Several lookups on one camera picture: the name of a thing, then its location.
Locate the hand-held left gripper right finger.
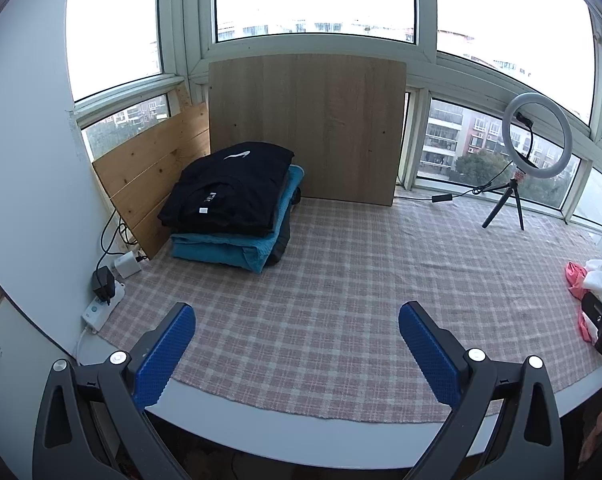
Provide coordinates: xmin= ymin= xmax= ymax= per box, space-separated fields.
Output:
xmin=398 ymin=301 xmax=566 ymax=480

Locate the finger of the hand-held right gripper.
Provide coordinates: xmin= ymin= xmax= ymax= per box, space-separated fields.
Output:
xmin=580 ymin=291 xmax=602 ymax=341

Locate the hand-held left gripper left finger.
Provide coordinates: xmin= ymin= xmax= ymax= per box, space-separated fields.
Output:
xmin=33 ymin=302 xmax=196 ymax=480

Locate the white button shirt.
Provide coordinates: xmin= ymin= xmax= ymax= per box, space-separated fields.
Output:
xmin=582 ymin=259 xmax=602 ymax=306

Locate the pink garment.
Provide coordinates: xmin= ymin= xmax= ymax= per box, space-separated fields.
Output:
xmin=565 ymin=261 xmax=600 ymax=343

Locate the white power strip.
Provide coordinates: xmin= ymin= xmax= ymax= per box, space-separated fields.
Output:
xmin=82 ymin=280 xmax=126 ymax=333

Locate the black power adapter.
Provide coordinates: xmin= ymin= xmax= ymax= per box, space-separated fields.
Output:
xmin=92 ymin=266 xmax=118 ymax=306

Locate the white charger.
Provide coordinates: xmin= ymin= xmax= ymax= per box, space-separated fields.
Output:
xmin=113 ymin=252 xmax=144 ymax=278

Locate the pink plaid blanket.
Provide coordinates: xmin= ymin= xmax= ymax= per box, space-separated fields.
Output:
xmin=98 ymin=195 xmax=602 ymax=421

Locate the folded teal garment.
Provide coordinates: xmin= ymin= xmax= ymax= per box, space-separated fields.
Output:
xmin=170 ymin=164 xmax=306 ymax=274

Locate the dark grey garment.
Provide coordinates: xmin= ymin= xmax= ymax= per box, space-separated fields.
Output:
xmin=266 ymin=187 xmax=302 ymax=265

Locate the folded black shirt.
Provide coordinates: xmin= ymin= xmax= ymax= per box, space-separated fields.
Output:
xmin=157 ymin=141 xmax=295 ymax=237

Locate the pine plank board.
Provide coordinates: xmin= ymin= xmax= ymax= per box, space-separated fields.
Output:
xmin=92 ymin=84 xmax=212 ymax=261

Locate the large light wooden board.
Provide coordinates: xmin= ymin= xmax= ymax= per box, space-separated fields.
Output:
xmin=208 ymin=53 xmax=408 ymax=207

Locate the black charger cable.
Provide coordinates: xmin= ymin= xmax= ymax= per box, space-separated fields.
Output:
xmin=97 ymin=209 xmax=144 ymax=273

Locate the ring light cable with remote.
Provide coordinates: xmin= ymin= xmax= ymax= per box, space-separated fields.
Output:
xmin=431 ymin=180 xmax=512 ymax=205

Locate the white ring light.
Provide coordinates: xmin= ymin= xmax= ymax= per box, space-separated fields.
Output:
xmin=501 ymin=91 xmax=572 ymax=171

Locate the white window frame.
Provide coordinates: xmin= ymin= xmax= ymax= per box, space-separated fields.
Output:
xmin=66 ymin=0 xmax=602 ymax=241

